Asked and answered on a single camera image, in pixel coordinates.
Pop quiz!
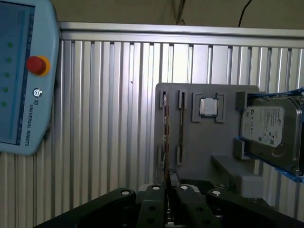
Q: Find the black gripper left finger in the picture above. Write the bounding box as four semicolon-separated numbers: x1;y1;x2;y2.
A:
35;167;168;228

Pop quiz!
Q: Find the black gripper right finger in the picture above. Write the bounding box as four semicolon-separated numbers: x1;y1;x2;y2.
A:
170;171;299;228

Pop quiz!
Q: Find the RAM memory stick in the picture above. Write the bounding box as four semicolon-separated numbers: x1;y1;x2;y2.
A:
162;93;172;190

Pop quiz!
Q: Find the grey parts rack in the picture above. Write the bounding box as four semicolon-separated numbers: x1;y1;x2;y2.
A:
154;82;265;198

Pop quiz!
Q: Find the silver CPU chip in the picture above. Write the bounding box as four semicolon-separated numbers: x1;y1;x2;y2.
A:
199;96;219;118

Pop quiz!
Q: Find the hard disk in blue carrier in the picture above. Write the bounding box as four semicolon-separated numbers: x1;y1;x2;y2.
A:
238;86;304;184

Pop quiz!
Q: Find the pale blue teach pendant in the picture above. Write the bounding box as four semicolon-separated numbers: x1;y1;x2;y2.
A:
0;0;58;157

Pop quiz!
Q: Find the thin black wall cable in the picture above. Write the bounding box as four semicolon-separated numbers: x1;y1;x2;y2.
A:
237;0;253;28

